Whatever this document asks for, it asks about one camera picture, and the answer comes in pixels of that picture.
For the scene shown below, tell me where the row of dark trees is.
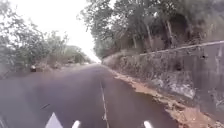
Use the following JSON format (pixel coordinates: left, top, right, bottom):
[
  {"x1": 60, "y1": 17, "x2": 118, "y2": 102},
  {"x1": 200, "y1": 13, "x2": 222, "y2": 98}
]
[{"x1": 78, "y1": 0, "x2": 224, "y2": 60}]

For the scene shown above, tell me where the grey asphalt road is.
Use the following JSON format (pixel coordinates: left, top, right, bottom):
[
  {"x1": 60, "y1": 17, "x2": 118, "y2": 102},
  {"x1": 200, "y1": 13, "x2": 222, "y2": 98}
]
[{"x1": 0, "y1": 63, "x2": 182, "y2": 128}]

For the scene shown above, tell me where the brown dirt verge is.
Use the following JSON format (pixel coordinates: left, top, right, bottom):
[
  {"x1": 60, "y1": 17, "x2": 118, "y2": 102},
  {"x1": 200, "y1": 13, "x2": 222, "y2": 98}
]
[{"x1": 0, "y1": 61, "x2": 93, "y2": 81}]

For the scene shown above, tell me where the robot's own part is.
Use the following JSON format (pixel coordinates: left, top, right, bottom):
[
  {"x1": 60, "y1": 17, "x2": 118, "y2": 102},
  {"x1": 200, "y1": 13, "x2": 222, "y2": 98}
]
[
  {"x1": 71, "y1": 120, "x2": 82, "y2": 128},
  {"x1": 143, "y1": 120, "x2": 153, "y2": 128}
]

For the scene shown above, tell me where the white-topped marker stone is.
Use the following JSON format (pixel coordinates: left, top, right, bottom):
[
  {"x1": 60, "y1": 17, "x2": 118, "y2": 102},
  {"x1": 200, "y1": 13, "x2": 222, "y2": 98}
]
[{"x1": 29, "y1": 65, "x2": 38, "y2": 73}]

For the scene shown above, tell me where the row of leafy trees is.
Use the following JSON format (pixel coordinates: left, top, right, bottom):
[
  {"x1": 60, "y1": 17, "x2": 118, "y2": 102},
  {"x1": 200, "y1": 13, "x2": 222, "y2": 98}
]
[{"x1": 0, "y1": 0, "x2": 95, "y2": 76}]

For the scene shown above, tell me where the grey stone wall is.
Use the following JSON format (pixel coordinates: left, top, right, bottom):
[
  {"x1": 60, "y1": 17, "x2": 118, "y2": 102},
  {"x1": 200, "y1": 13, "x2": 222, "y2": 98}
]
[{"x1": 102, "y1": 39, "x2": 224, "y2": 124}]

